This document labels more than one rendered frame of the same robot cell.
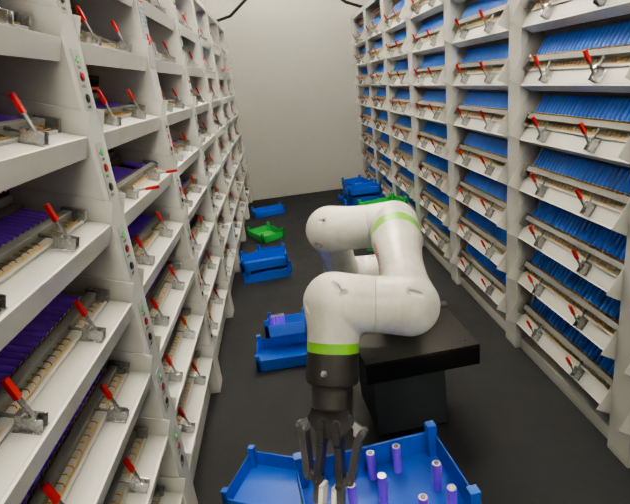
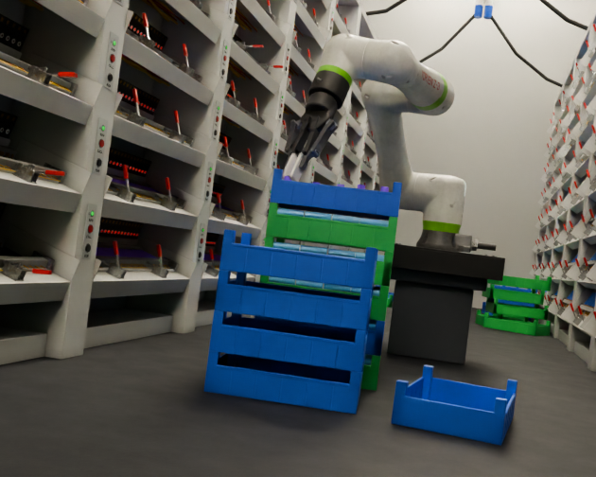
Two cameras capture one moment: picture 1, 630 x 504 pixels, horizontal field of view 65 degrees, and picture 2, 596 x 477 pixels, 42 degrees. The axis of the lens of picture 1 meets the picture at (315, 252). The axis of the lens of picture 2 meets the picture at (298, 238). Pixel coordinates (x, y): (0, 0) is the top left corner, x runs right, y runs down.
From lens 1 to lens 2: 150 cm
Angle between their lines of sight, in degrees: 25
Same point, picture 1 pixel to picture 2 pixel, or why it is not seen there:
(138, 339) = (207, 123)
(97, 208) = (217, 16)
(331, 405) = (317, 99)
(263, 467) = not seen: hidden behind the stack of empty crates
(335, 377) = (325, 82)
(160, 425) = (196, 203)
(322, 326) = (328, 55)
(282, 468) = not seen: hidden behind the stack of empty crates
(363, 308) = (358, 46)
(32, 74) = not seen: outside the picture
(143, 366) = (202, 147)
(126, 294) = (212, 84)
